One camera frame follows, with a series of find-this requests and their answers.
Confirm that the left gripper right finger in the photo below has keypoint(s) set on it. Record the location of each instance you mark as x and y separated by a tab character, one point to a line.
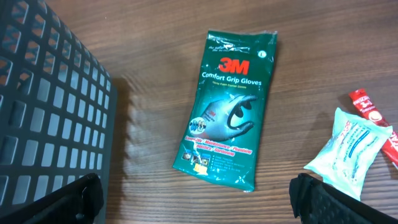
316	202

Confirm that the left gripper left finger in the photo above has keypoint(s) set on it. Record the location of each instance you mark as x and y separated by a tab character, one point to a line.
77	202

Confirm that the mint green wipes packet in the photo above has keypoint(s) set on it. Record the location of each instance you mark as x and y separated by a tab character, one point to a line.
345	159

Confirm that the red sachet pack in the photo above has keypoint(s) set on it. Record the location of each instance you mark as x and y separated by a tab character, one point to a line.
368	110

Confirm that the green 3M gloves packet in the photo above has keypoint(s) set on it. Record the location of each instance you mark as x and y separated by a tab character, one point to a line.
221	141

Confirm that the grey plastic mesh basket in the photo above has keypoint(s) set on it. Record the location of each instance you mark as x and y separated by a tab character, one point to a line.
58	105

